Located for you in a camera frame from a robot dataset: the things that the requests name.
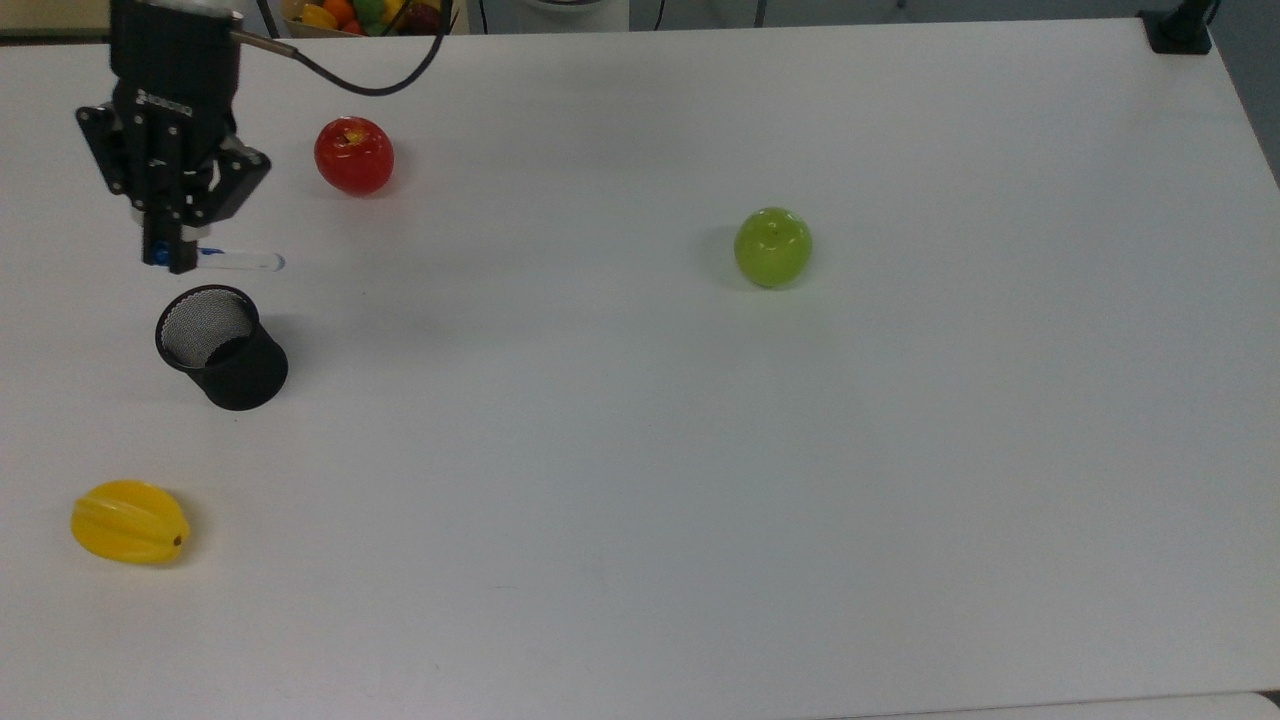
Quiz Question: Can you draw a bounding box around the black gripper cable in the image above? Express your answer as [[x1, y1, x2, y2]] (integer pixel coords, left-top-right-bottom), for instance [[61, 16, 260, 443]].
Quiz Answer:
[[230, 0, 451, 98]]

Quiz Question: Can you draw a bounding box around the black mesh pen cup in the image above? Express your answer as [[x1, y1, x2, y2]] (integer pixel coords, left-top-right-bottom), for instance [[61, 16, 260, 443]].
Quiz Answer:
[[155, 284, 290, 412]]

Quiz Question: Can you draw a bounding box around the blue and white marker pen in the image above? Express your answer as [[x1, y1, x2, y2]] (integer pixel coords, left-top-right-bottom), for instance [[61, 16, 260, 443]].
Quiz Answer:
[[150, 244, 287, 274]]

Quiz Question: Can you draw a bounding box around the red apple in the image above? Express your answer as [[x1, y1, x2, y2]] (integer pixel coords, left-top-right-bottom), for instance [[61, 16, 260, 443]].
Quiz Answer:
[[314, 116, 396, 197]]

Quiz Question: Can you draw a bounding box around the black corner clamp mount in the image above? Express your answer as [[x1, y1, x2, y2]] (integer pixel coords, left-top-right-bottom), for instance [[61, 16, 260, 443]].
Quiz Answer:
[[1138, 0, 1219, 56]]

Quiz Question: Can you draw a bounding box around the green apple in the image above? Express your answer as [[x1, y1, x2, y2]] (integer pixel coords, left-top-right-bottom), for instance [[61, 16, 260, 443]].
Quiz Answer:
[[733, 206, 814, 290]]

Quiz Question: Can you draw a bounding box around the yellow starfruit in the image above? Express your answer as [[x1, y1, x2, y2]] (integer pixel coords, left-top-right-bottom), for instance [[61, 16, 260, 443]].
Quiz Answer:
[[70, 480, 191, 566]]

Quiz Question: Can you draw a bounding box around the basket of toy fruit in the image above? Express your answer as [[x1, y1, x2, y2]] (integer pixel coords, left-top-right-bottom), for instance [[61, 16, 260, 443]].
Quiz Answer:
[[280, 0, 463, 38]]

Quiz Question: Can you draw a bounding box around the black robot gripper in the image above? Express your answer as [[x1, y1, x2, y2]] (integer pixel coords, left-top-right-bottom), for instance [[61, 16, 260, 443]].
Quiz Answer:
[[75, 0, 272, 275]]

